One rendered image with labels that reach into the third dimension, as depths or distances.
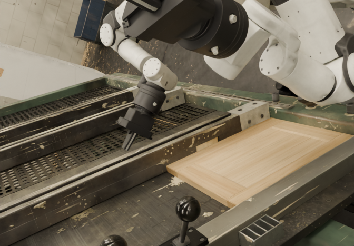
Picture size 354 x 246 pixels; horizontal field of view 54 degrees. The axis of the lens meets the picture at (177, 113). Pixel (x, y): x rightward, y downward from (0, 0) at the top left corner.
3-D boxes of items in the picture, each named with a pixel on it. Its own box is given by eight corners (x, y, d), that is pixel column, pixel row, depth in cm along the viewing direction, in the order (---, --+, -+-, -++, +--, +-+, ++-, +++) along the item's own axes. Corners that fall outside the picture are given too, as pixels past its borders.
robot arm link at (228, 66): (203, 77, 50) (244, 87, 59) (251, 16, 46) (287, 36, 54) (166, 32, 56) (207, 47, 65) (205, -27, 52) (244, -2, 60)
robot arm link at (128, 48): (129, 72, 116) (101, 47, 127) (154, 69, 122) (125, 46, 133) (135, 42, 110) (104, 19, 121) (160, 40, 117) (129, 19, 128)
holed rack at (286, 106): (294, 106, 109) (294, 105, 109) (288, 109, 108) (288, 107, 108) (107, 75, 247) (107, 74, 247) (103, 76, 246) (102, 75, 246)
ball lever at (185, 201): (196, 249, 58) (208, 205, 49) (177, 262, 57) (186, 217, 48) (183, 232, 61) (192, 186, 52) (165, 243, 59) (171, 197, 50)
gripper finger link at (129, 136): (122, 148, 109) (131, 130, 110) (126, 150, 107) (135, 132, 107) (118, 146, 109) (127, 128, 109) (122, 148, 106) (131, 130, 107)
